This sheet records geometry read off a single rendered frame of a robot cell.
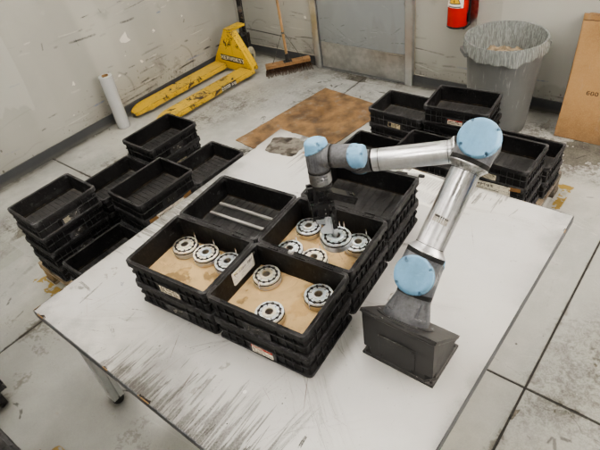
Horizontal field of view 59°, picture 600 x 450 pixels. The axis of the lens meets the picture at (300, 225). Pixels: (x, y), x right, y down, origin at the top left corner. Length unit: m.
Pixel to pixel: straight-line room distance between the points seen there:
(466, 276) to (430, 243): 0.59
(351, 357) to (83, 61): 3.84
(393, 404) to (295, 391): 0.31
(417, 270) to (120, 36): 4.15
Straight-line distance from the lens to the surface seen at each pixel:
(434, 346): 1.62
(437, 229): 1.54
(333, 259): 1.98
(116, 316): 2.22
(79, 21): 5.00
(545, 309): 3.00
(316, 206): 1.73
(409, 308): 1.68
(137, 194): 3.23
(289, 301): 1.86
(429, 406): 1.75
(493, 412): 2.59
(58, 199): 3.46
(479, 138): 1.53
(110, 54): 5.18
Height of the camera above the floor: 2.20
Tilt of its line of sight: 40 degrees down
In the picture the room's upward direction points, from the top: 9 degrees counter-clockwise
